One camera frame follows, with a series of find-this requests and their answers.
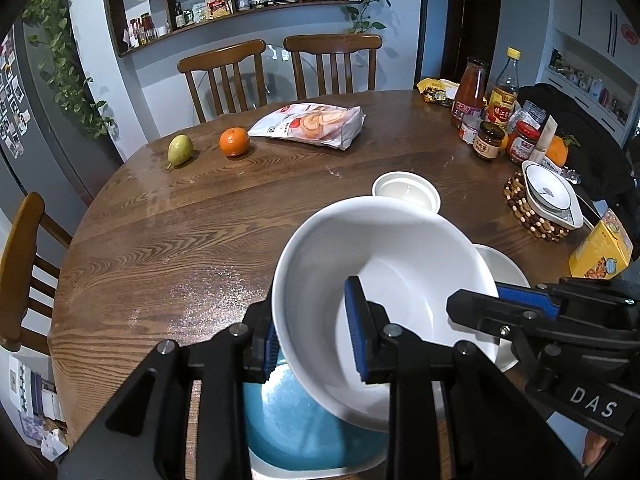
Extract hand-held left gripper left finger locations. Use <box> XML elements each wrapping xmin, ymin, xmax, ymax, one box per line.
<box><xmin>57</xmin><ymin>301</ymin><xmax>281</xmax><ymax>480</ymax></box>

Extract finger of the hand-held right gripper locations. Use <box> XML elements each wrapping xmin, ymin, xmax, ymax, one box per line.
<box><xmin>446</xmin><ymin>289</ymin><xmax>640</xmax><ymax>347</ymax></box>
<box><xmin>495</xmin><ymin>276</ymin><xmax>640</xmax><ymax>330</ymax></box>

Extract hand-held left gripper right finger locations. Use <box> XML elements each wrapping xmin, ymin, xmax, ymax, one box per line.
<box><xmin>344</xmin><ymin>275</ymin><xmax>583</xmax><ymax>480</ymax></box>

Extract white plate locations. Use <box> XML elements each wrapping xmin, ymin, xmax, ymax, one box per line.
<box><xmin>472</xmin><ymin>243</ymin><xmax>531</xmax><ymax>373</ymax></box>

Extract blue oval dish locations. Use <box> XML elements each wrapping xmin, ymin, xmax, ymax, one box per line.
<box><xmin>243</xmin><ymin>350</ymin><xmax>390</xmax><ymax>472</ymax></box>

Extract white round bowl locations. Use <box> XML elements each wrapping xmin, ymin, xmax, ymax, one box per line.
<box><xmin>271</xmin><ymin>196</ymin><xmax>501</xmax><ymax>433</ymax></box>

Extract blue patterned square plate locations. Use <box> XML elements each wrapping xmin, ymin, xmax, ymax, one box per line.
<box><xmin>248</xmin><ymin>452</ymin><xmax>388</xmax><ymax>480</ymax></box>

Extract yellow cardboard box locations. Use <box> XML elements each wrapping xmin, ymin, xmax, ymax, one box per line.
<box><xmin>569</xmin><ymin>208</ymin><xmax>634</xmax><ymax>281</ymax></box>

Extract wooden bead trivet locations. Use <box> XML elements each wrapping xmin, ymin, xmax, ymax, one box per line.
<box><xmin>502</xmin><ymin>170</ymin><xmax>571</xmax><ymax>245</ymax></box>

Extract orange fruit with leaf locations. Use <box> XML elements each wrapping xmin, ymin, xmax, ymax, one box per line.
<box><xmin>545</xmin><ymin>135</ymin><xmax>572</xmax><ymax>167</ymax></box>

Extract white straight-sided ramekin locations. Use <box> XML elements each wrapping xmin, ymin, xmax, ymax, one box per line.
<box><xmin>371</xmin><ymin>171</ymin><xmax>442</xmax><ymax>215</ymax></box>

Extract red-lid sauce jar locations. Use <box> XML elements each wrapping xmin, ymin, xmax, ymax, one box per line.
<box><xmin>506</xmin><ymin>121</ymin><xmax>542</xmax><ymax>166</ymax></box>

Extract beige tube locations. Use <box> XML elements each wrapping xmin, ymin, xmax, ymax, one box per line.
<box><xmin>531</xmin><ymin>115</ymin><xmax>558</xmax><ymax>163</ymax></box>

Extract dark sauce jar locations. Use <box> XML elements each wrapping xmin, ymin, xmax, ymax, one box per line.
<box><xmin>472</xmin><ymin>121</ymin><xmax>507</xmax><ymax>161</ymax></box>

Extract small white red-label bottle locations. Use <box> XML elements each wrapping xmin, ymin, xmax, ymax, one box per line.
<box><xmin>459</xmin><ymin>114</ymin><xmax>485</xmax><ymax>145</ymax></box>

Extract black jacket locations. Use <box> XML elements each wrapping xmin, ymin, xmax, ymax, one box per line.
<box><xmin>515</xmin><ymin>82</ymin><xmax>640</xmax><ymax>261</ymax></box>

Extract white snack bag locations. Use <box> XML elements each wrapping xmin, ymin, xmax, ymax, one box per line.
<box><xmin>247</xmin><ymin>102</ymin><xmax>366</xmax><ymax>151</ymax></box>

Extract red sauce bottle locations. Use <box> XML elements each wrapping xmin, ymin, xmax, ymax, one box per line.
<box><xmin>450</xmin><ymin>57</ymin><xmax>490</xmax><ymax>129</ymax></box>

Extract orange tangerine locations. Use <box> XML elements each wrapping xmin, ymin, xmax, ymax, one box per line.
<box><xmin>219</xmin><ymin>127</ymin><xmax>250</xmax><ymax>158</ymax></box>

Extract green pear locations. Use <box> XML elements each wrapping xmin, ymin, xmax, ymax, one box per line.
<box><xmin>166</xmin><ymin>134</ymin><xmax>195</xmax><ymax>170</ymax></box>

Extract yellow snack packet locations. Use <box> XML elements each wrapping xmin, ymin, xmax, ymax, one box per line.
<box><xmin>416</xmin><ymin>78</ymin><xmax>463</xmax><ymax>107</ymax></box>

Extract white printed boxes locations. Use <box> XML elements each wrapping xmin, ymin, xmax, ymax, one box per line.
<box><xmin>7</xmin><ymin>355</ymin><xmax>68</xmax><ymax>461</ymax></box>

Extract wooden slat-back chair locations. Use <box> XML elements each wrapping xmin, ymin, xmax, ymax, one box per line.
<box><xmin>283</xmin><ymin>34</ymin><xmax>384</xmax><ymax>101</ymax></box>
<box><xmin>0</xmin><ymin>192</ymin><xmax>74</xmax><ymax>356</ymax></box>
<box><xmin>177</xmin><ymin>39</ymin><xmax>268</xmax><ymax>125</ymax></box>

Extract dark wooden door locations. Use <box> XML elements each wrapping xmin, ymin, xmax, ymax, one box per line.
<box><xmin>440</xmin><ymin>0</ymin><xmax>503</xmax><ymax>83</ymax></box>

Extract grey refrigerator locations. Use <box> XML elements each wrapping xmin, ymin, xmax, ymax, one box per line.
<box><xmin>0</xmin><ymin>17</ymin><xmax>126</xmax><ymax>211</ymax></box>

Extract trailing green vine plant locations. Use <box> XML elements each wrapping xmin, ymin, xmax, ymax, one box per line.
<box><xmin>22</xmin><ymin>0</ymin><xmax>119</xmax><ymax>141</ymax></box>

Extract group of photo magnets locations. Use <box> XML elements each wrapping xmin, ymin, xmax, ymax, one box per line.
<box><xmin>0</xmin><ymin>35</ymin><xmax>32</xmax><ymax>157</ymax></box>

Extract white wall cabinet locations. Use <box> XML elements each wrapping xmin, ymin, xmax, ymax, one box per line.
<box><xmin>537</xmin><ymin>0</ymin><xmax>640</xmax><ymax>146</ymax></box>

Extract dark wooden wall shelf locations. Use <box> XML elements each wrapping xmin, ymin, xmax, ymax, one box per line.
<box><xmin>100</xmin><ymin>0</ymin><xmax>366</xmax><ymax>58</ymax></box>

